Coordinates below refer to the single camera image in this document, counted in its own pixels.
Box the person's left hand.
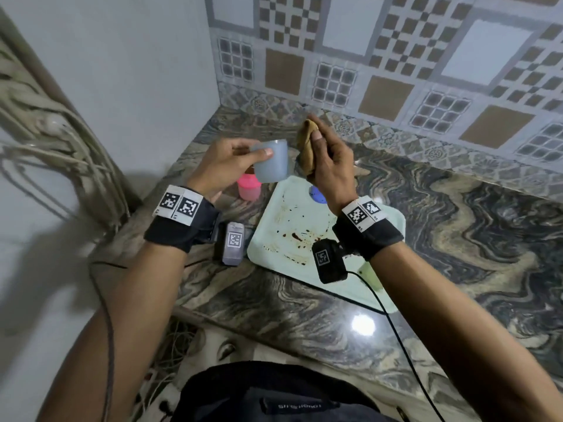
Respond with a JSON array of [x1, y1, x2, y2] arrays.
[[187, 137, 274, 203]]

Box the person's right hand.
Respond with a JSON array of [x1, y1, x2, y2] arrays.
[[304, 115, 359, 216]]

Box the brown cleaning cloth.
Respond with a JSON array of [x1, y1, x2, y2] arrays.
[[296, 119, 318, 177]]

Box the pale blue plastic cup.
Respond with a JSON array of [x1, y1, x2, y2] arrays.
[[251, 139, 289, 184]]

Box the person's right forearm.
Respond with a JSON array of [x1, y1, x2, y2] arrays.
[[373, 241, 563, 422]]

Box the person's left forearm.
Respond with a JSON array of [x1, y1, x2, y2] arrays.
[[37, 239, 208, 422]]

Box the pink plastic cup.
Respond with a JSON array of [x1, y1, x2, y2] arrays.
[[237, 173, 261, 202]]

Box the light green plastic tray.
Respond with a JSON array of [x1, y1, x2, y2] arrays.
[[247, 175, 406, 314]]

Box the black left wristband with markers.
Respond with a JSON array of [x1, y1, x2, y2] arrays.
[[144, 185, 221, 253]]

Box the black wristband with markers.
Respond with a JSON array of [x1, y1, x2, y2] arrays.
[[144, 185, 221, 253], [332, 198, 405, 262]]

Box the black right wristband with markers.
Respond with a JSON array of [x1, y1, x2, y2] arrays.
[[332, 198, 405, 262]]

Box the person's dark clothing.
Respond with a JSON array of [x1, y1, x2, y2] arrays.
[[171, 360, 398, 422]]

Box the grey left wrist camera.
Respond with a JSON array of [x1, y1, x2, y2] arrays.
[[214, 221, 246, 267]]

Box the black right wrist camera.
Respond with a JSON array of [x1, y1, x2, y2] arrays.
[[311, 238, 349, 285]]

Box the bundle of beige cables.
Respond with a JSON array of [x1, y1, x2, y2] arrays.
[[0, 37, 133, 235]]

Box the black camera cable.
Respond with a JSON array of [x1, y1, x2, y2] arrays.
[[347, 271, 446, 422]]

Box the thin dark cable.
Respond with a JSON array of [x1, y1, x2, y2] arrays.
[[88, 258, 129, 422]]

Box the white tangled cables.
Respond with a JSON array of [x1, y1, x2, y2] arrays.
[[131, 318, 201, 422]]

